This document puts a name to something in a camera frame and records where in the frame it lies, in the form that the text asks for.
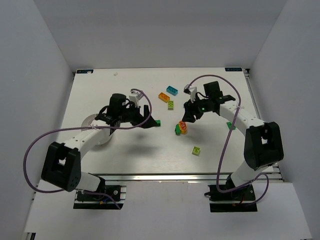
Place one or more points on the left blue corner label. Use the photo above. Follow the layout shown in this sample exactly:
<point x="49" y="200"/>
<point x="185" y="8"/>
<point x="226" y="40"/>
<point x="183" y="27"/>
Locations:
<point x="84" y="71"/>

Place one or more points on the orange yellow lego piece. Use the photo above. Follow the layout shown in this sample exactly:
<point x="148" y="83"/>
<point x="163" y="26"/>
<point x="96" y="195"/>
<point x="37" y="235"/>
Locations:
<point x="183" y="127"/>

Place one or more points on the dark green lego stud piece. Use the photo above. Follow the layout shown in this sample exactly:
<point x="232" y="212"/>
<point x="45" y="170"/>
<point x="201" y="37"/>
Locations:
<point x="177" y="130"/>

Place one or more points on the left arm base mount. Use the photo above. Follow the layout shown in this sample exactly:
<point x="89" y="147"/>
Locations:
<point x="113" y="198"/>

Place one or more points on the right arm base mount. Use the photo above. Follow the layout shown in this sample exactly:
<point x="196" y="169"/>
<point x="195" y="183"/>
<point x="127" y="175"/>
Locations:
<point x="239" y="201"/>

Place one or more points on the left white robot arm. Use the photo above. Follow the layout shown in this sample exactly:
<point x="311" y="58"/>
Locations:
<point x="62" y="165"/>

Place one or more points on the blue long lego brick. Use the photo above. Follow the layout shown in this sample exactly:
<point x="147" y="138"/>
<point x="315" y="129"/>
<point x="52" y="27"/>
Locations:
<point x="171" y="90"/>

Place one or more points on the green lego brick right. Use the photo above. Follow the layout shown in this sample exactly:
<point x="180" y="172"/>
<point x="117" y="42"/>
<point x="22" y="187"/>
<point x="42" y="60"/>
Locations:
<point x="230" y="126"/>

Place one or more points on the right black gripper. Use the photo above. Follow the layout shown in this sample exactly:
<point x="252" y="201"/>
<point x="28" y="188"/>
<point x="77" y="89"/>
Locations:
<point x="192" y="109"/>

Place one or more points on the lime lego brick lower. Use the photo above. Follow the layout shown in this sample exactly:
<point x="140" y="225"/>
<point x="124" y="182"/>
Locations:
<point x="196" y="151"/>

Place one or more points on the orange long lego brick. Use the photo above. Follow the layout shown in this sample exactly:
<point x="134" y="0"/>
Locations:
<point x="165" y="98"/>

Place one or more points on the aluminium front rail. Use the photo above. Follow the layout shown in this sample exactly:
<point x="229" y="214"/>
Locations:
<point x="160" y="177"/>

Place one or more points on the blue corner label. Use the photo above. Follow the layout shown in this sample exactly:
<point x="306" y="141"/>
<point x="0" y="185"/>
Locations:
<point x="233" y="69"/>
<point x="84" y="71"/>

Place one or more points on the right blue corner label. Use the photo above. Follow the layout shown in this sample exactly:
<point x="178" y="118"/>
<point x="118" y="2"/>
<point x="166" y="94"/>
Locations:
<point x="233" y="69"/>

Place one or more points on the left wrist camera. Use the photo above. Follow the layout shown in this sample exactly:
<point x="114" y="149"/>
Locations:
<point x="135" y="97"/>

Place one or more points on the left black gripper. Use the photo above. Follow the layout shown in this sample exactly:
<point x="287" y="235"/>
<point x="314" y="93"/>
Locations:
<point x="141" y="116"/>

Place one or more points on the small dark green lego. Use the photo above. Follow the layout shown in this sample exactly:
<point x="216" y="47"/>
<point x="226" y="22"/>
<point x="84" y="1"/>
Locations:
<point x="158" y="123"/>

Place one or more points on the white divided round container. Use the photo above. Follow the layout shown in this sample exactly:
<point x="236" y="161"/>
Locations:
<point x="90" y="121"/>

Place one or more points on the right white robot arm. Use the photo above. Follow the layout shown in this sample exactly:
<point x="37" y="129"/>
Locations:
<point x="262" y="140"/>

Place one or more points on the lime long lego brick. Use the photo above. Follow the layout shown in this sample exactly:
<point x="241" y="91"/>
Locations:
<point x="170" y="105"/>

